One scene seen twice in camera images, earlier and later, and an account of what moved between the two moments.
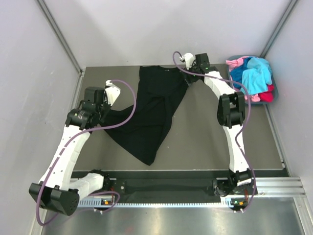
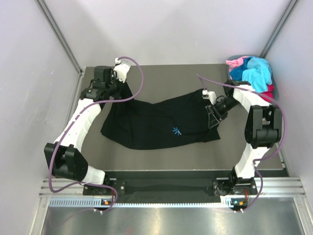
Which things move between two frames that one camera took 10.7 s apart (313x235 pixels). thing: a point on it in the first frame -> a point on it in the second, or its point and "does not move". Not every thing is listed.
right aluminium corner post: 291,7 does not move
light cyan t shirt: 257,77 does not move
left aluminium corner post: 61,36 does not move
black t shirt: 159,89 -> 181,119
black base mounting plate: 193,183 does not move
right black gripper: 192,80 -> 214,116
